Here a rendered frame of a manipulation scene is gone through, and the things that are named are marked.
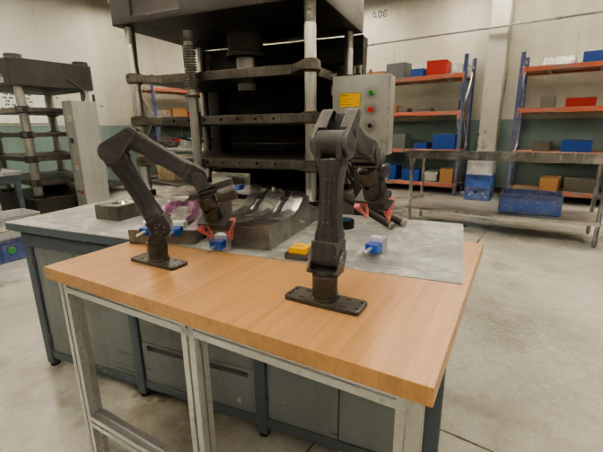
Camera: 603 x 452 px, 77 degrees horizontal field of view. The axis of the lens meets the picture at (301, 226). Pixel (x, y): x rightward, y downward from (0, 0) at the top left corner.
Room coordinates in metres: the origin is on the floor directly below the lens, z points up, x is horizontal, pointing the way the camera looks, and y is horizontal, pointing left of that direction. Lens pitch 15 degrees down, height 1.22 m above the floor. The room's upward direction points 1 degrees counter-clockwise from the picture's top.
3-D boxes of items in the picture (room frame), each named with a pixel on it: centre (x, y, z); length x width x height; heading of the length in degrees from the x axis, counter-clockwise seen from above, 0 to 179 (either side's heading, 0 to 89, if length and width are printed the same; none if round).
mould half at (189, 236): (1.60, 0.50, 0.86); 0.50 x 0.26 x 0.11; 174
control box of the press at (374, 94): (2.10, -0.33, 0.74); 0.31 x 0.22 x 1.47; 67
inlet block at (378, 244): (1.19, -0.23, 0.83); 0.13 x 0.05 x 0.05; 145
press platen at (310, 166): (2.58, 0.32, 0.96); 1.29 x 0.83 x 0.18; 67
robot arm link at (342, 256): (0.86, -0.06, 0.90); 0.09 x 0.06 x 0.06; 63
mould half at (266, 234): (1.54, 0.13, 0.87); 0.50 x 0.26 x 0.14; 157
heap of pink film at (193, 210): (1.59, 0.49, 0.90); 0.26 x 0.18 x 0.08; 174
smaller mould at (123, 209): (1.83, 0.88, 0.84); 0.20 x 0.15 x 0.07; 157
